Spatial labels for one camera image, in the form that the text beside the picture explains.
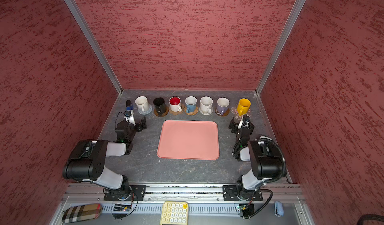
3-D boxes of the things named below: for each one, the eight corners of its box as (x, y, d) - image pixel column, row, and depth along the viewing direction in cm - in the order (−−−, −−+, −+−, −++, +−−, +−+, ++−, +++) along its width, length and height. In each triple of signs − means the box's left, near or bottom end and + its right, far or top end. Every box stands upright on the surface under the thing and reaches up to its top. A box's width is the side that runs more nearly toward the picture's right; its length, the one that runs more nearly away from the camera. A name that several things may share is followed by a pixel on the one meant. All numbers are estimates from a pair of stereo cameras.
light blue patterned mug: (185, 117, 107) (184, 108, 98) (186, 105, 114) (185, 96, 105) (197, 117, 107) (197, 108, 98) (197, 105, 114) (197, 96, 105)
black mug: (154, 118, 106) (151, 109, 97) (157, 106, 113) (154, 97, 104) (164, 118, 106) (162, 109, 97) (166, 106, 113) (164, 97, 104)
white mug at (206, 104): (200, 117, 107) (200, 108, 99) (200, 105, 115) (200, 96, 106) (212, 117, 107) (213, 108, 99) (211, 105, 115) (212, 96, 106)
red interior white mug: (169, 113, 108) (167, 106, 102) (170, 103, 114) (169, 96, 108) (181, 113, 108) (180, 106, 102) (182, 103, 114) (181, 96, 108)
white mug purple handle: (216, 118, 107) (218, 109, 99) (215, 105, 114) (216, 96, 107) (228, 118, 107) (231, 109, 99) (226, 105, 115) (228, 96, 107)
